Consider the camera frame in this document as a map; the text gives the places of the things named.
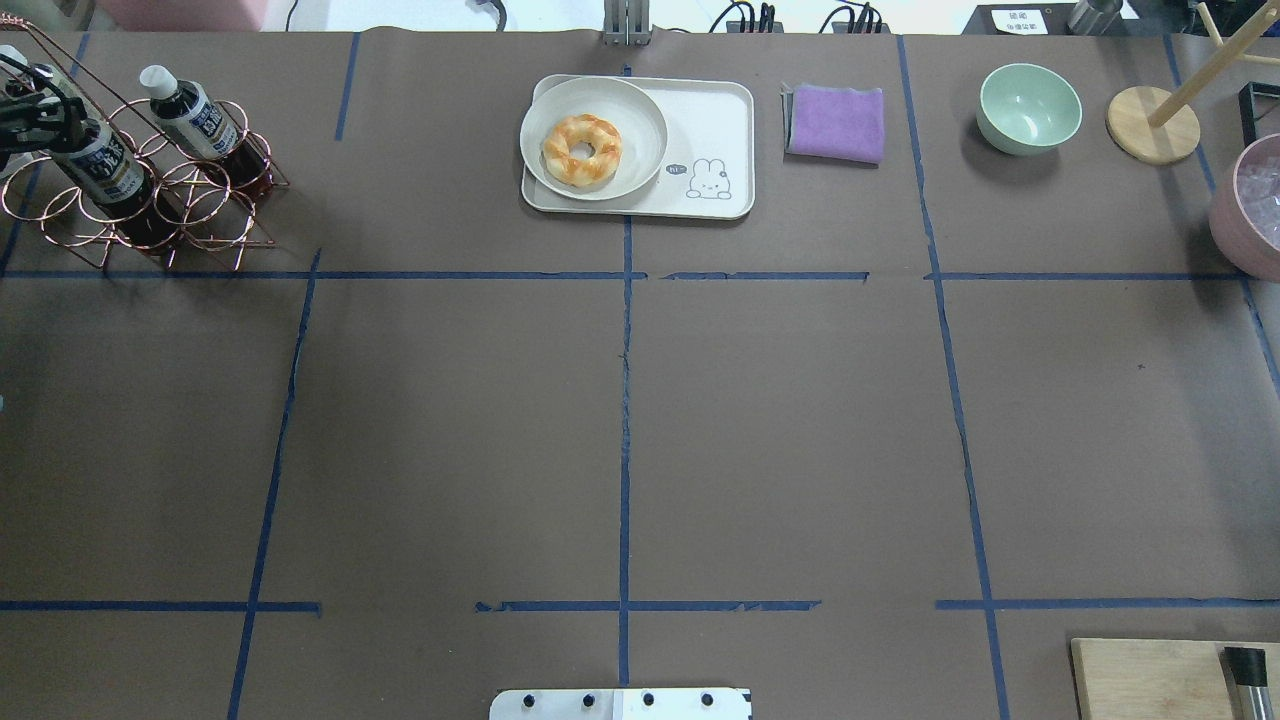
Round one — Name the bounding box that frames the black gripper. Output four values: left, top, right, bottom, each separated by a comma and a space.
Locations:
1, 47, 90, 161

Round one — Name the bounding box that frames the dark tea bottle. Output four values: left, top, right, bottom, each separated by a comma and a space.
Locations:
138, 64, 273, 200
31, 63, 179, 255

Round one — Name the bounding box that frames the beige rabbit tray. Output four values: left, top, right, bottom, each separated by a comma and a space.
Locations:
518, 74, 755, 220

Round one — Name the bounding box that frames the pink storage bin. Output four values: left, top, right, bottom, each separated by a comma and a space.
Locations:
97, 0, 269, 32

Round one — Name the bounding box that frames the glazed donut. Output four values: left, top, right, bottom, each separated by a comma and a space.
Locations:
541, 113, 623, 188

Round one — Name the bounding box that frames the beige round plate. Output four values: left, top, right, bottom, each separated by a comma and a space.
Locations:
518, 76, 669, 201

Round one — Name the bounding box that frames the purple folded cloth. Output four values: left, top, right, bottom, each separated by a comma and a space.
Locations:
781, 85, 884, 167

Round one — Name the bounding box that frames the mint green bowl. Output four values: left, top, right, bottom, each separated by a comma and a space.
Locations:
975, 63, 1083, 158

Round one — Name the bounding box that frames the wooden mug tree stand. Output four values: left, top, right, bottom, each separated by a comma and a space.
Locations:
1105, 1, 1279, 167

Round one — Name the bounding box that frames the pink bowl of ice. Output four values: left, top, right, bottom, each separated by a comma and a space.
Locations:
1210, 135, 1279, 283

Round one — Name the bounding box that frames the bamboo cutting board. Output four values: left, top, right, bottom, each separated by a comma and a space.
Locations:
1070, 638, 1279, 719

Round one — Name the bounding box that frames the copper wire bottle rack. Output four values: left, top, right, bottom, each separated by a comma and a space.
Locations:
3, 13, 291, 272

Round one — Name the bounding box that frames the aluminium frame post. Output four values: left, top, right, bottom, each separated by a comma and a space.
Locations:
602, 0, 653, 46

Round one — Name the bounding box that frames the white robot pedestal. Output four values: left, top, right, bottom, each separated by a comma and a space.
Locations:
488, 687, 754, 719

